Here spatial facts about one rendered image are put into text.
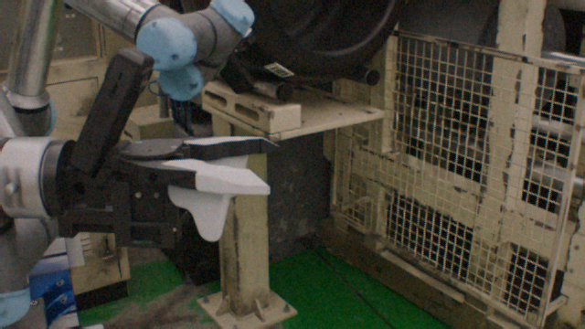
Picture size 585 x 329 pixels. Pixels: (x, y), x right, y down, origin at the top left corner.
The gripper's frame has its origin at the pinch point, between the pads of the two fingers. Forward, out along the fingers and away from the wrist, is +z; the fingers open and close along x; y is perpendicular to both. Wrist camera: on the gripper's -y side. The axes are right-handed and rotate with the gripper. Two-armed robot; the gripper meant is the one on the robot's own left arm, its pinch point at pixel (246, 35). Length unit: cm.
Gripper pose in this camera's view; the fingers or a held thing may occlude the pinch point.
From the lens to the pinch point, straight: 130.9
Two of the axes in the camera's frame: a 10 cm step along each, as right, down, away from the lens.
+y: -3.6, -8.6, -3.7
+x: -9.0, 2.2, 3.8
